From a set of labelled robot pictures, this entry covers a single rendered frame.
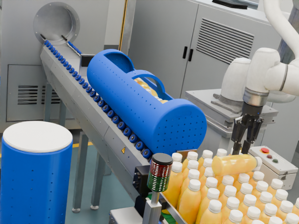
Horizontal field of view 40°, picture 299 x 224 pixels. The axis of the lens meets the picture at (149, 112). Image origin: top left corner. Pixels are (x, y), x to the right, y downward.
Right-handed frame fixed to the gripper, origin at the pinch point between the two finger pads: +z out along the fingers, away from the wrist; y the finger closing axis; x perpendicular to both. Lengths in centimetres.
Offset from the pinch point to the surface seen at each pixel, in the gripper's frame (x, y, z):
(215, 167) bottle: 8.5, 18.2, 1.2
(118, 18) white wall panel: -556, -181, 52
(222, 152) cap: -5.1, 4.6, 3.3
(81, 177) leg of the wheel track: -121, 20, 84
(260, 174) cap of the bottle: 13.1, 0.1, 3.4
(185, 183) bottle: 6.6, 28.4, 7.9
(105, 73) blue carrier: -87, 25, -2
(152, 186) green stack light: 22, 51, -4
